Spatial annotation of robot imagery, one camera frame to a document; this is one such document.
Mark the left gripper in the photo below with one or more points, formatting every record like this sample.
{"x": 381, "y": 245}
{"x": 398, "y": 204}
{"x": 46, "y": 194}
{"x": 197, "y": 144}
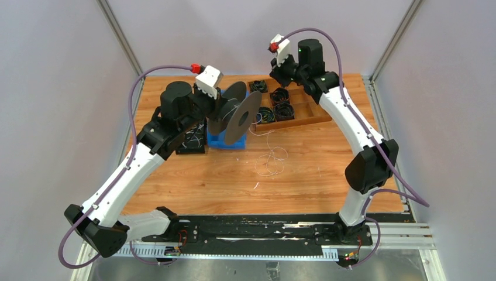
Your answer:
{"x": 216, "y": 104}

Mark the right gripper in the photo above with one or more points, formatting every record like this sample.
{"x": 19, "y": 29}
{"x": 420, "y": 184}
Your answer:
{"x": 276, "y": 72}

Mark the dark grey cable spool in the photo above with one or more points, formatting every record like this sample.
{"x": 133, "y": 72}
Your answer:
{"x": 256, "y": 97}

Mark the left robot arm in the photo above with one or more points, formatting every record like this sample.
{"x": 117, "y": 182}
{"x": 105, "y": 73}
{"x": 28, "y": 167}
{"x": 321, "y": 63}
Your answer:
{"x": 98, "y": 221}

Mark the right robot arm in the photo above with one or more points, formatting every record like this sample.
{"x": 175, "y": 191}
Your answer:
{"x": 369, "y": 170}

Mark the rolled tie orange pattern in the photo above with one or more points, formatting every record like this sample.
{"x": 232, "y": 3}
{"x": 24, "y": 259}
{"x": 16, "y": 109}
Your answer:
{"x": 279, "y": 95}

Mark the rolled tie green pattern back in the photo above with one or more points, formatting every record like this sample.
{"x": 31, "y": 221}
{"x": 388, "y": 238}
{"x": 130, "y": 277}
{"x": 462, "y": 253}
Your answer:
{"x": 258, "y": 85}

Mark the black plastic bin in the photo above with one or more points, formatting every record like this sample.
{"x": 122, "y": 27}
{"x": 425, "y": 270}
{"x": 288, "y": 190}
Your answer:
{"x": 195, "y": 141}

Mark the wooden compartment tray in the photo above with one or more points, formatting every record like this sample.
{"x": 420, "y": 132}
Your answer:
{"x": 306, "y": 111}

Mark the blue plastic bin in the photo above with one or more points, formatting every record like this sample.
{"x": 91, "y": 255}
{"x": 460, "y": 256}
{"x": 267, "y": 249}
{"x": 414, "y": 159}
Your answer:
{"x": 234, "y": 117}

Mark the rolled tie dark floral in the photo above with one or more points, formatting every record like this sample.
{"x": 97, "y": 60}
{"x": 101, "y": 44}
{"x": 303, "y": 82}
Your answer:
{"x": 283, "y": 112}

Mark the rolled tie yellow green front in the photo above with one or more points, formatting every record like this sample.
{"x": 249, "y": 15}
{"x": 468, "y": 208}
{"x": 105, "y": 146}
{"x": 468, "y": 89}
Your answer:
{"x": 265, "y": 115}

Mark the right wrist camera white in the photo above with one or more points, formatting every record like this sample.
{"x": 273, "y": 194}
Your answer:
{"x": 280, "y": 46}

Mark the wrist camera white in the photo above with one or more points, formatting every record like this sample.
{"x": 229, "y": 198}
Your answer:
{"x": 208, "y": 79}
{"x": 280, "y": 46}

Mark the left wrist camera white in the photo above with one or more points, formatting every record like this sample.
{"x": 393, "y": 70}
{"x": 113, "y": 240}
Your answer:
{"x": 208, "y": 79}

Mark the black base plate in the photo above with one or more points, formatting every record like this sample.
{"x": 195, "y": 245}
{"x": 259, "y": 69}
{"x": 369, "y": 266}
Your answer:
{"x": 300, "y": 235}

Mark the aluminium frame rail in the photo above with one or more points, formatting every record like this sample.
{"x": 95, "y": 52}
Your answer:
{"x": 393, "y": 231}

